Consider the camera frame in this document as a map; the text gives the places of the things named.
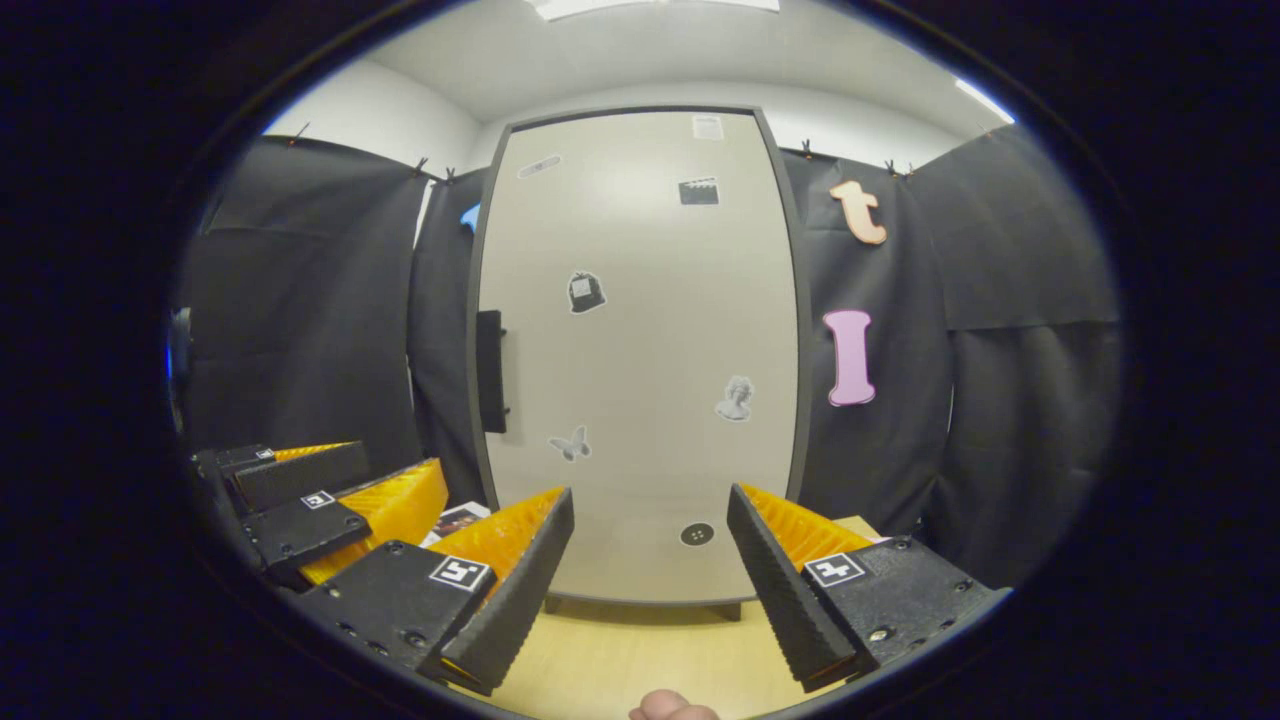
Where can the black backdrop cloth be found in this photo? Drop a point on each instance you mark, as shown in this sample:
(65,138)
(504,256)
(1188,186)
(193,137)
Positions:
(1000,400)

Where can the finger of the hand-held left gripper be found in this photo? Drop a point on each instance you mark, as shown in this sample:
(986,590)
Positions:
(300,530)
(300,475)

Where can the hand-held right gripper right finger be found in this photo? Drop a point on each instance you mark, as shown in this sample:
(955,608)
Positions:
(780,590)

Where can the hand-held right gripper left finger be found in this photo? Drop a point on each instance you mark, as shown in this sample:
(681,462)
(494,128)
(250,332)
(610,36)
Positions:
(520,595)

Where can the white book with portrait cover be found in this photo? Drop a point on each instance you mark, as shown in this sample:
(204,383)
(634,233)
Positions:
(455,520)

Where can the ceiling light panel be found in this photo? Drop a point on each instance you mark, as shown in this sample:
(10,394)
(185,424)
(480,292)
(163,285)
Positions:
(650,7)
(985,100)

